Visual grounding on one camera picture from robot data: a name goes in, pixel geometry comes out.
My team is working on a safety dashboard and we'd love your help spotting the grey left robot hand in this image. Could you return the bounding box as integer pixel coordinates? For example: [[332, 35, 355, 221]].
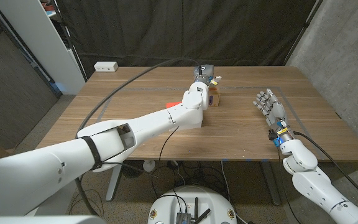
[[193, 64, 216, 86]]

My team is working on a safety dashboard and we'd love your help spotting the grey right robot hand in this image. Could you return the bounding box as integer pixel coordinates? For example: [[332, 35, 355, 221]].
[[252, 88, 289, 131]]

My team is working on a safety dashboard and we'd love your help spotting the red-and-white box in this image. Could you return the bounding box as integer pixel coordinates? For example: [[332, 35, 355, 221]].
[[165, 101, 204, 131]]

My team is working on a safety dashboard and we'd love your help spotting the white power outlet box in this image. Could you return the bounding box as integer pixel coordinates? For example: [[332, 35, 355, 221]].
[[93, 61, 119, 73]]

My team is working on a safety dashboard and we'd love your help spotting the grey tape line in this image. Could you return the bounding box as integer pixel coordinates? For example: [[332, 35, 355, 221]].
[[96, 86, 326, 160]]

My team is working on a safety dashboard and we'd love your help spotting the black fabric backdrop curtain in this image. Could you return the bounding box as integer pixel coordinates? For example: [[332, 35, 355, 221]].
[[54, 0, 323, 78]]

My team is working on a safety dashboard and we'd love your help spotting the black backdrop stand pole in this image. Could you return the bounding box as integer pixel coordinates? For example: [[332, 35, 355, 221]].
[[50, 0, 88, 82], [283, 0, 324, 66]]

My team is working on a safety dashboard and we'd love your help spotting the white round foot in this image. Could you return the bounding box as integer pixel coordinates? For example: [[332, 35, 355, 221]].
[[142, 159, 156, 173]]

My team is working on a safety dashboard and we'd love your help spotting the black round fan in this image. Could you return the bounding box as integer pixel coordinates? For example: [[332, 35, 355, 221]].
[[123, 161, 145, 179]]

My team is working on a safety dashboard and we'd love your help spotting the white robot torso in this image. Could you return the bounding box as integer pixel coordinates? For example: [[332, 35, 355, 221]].
[[147, 185, 238, 224]]

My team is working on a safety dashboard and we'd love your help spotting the grey electronics module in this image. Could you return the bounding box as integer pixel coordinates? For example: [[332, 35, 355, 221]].
[[175, 212, 196, 224]]

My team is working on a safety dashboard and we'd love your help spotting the white table leg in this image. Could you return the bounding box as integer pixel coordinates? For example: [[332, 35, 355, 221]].
[[105, 164, 122, 202]]

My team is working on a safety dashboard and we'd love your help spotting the white cabinet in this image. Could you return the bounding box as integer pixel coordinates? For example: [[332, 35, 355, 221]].
[[0, 0, 86, 95]]

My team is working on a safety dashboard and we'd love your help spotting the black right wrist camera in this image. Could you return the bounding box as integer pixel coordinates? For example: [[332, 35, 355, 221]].
[[267, 129, 280, 142]]

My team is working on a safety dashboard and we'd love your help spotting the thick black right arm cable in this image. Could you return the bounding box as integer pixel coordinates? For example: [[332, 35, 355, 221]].
[[293, 130, 358, 210]]

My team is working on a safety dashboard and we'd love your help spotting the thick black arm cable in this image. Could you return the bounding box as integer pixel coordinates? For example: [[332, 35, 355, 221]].
[[74, 57, 203, 217], [293, 130, 358, 210]]

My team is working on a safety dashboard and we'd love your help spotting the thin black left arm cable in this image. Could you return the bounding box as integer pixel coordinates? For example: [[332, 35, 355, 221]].
[[103, 125, 180, 180]]

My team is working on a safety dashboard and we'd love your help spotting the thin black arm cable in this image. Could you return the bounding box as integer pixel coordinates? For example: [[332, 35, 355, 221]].
[[277, 146, 298, 224], [103, 125, 180, 180]]

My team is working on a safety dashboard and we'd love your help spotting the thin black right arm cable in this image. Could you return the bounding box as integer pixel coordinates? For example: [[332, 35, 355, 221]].
[[277, 146, 298, 224]]

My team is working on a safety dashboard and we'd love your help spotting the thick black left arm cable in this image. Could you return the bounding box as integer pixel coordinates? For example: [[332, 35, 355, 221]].
[[74, 57, 203, 217]]

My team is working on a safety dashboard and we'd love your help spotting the black floor cable loop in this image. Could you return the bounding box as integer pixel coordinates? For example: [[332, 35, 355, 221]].
[[73, 189, 105, 219]]

